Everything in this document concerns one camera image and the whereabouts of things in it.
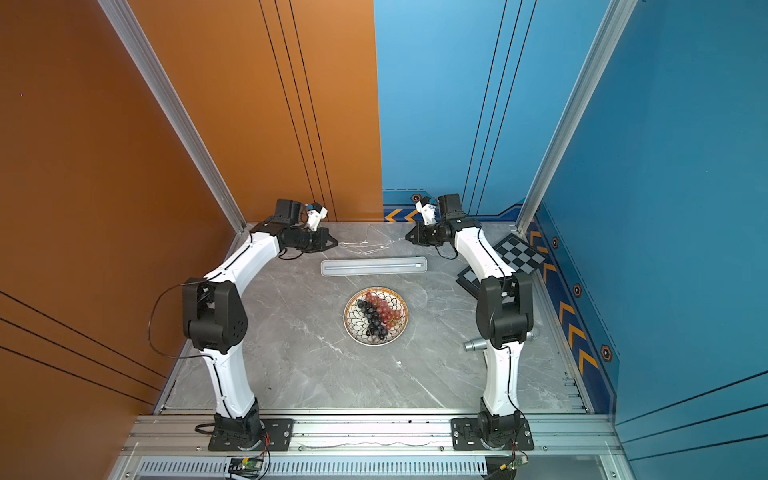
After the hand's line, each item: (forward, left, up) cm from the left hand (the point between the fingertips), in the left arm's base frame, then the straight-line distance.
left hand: (338, 237), depth 94 cm
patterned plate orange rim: (-21, -6, -16) cm, 27 cm away
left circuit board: (-58, +18, -20) cm, 64 cm away
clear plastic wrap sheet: (+15, -10, -17) cm, 25 cm away
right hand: (+1, -23, 0) cm, 23 cm away
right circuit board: (-56, -48, -16) cm, 75 cm away
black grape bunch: (-22, -12, -12) cm, 28 cm away
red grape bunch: (-20, -16, -13) cm, 29 cm away
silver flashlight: (-28, -43, -14) cm, 53 cm away
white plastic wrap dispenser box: (-5, -9, -9) cm, 14 cm away
